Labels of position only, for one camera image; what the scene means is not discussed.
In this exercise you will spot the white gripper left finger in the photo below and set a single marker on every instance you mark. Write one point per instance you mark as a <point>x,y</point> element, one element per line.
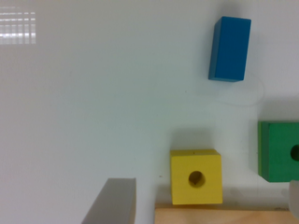
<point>115,204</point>

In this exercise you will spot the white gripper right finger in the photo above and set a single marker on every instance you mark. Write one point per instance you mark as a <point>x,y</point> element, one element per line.
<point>294,198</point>

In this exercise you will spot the yellow block with hole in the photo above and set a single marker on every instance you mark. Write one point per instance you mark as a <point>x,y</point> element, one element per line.
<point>196,176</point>

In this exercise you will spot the green block with hole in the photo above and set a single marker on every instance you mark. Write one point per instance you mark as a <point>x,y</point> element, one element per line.
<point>278,143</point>

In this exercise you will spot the blue rectangular block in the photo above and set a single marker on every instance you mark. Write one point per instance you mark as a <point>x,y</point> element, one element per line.
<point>229,49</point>

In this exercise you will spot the wooden peg base board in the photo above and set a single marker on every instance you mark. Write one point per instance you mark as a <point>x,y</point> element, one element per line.
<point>205,214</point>

